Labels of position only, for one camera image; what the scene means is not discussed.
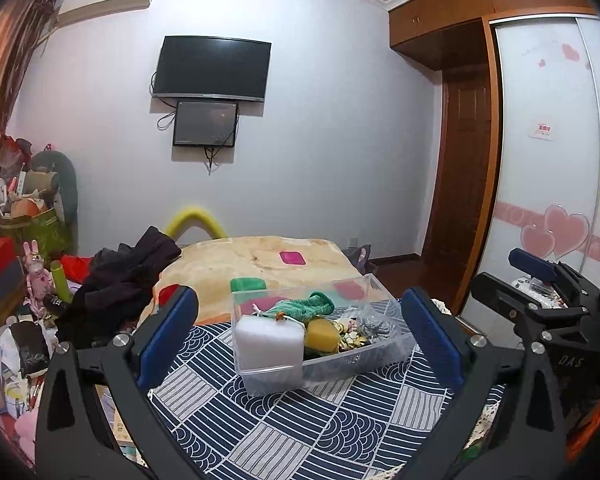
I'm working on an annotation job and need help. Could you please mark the small black wall monitor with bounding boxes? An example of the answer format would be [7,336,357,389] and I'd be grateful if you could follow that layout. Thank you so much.
[173,100,240,148]

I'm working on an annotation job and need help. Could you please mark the black television cable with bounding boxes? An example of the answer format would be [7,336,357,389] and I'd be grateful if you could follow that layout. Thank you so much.
[150,72,177,131]

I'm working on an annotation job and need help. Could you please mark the blue patterned bed cloth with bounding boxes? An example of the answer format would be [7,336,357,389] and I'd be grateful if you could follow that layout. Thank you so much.
[147,300,487,480]

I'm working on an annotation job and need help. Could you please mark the green knitted cloth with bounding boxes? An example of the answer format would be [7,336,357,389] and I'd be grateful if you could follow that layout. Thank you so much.
[265,292,337,322]

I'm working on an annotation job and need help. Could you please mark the red cloth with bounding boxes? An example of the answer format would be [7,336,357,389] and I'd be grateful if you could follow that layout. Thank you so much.
[60,255,95,283]

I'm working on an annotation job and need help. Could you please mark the brown wooden door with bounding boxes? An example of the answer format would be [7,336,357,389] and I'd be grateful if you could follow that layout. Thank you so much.
[421,67,498,263]

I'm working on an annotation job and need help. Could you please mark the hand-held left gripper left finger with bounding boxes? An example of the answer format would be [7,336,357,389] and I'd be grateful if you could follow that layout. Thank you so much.
[35,285,201,480]

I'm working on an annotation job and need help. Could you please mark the green cylinder bottle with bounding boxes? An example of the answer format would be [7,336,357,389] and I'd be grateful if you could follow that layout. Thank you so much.
[50,260,74,303]

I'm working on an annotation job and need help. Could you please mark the black wall television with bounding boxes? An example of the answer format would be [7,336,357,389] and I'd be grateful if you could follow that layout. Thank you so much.
[151,35,272,104]

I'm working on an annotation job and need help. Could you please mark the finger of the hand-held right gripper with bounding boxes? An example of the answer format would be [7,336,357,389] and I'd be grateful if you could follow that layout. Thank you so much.
[508,248,600,308]
[466,272,593,336]

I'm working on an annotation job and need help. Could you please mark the white foam block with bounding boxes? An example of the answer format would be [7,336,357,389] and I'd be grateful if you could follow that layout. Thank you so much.
[234,314,306,374]

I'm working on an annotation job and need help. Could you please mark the white heart wardrobe door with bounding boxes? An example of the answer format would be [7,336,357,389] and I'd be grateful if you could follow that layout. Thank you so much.
[455,15,600,333]

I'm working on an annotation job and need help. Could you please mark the silver grey fabric piece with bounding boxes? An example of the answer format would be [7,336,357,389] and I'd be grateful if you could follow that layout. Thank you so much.
[352,312,402,342]

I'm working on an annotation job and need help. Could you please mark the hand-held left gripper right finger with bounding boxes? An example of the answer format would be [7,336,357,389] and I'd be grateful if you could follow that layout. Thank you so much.
[402,287,568,480]

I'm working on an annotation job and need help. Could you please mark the dark grey box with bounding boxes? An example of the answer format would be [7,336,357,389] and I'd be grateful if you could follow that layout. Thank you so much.
[0,257,27,306]

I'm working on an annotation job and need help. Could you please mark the yellow foam noodle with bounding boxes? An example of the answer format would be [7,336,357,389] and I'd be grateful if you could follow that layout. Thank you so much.
[165,206,227,241]

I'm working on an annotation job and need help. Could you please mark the green bag of clutter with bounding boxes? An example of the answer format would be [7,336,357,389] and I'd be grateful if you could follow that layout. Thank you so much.
[0,170,73,261]

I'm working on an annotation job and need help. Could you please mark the pile of dark clothes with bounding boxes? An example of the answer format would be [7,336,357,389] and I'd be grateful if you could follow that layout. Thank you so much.
[55,226,184,349]

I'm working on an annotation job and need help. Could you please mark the clear plastic storage box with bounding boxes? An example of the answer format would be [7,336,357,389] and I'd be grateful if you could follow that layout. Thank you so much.
[231,273,417,397]

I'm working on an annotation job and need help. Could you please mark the black plastic bag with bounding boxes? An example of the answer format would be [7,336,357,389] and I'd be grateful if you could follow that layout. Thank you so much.
[7,321,51,377]

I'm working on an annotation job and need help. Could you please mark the pink rabbit toy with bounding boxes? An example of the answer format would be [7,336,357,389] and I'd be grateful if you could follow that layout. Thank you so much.
[21,241,56,311]

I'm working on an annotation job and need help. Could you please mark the dark shoe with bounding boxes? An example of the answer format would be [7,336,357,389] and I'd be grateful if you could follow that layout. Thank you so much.
[346,244,374,275]

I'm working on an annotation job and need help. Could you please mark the yellow floral scrunchie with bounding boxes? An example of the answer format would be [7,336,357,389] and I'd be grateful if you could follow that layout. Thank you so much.
[332,320,374,349]

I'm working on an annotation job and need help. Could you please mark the grey green cushion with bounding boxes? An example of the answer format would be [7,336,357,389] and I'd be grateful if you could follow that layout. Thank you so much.
[30,150,78,231]

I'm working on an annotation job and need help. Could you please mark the yellow sponge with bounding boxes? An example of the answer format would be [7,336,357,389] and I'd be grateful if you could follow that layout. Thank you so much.
[305,317,342,354]

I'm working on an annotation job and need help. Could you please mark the beige printed blanket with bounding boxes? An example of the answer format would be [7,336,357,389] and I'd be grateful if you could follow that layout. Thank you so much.
[137,236,370,328]

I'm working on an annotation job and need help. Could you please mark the wooden overhead cabinet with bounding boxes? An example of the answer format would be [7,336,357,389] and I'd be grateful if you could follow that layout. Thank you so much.
[387,0,600,73]

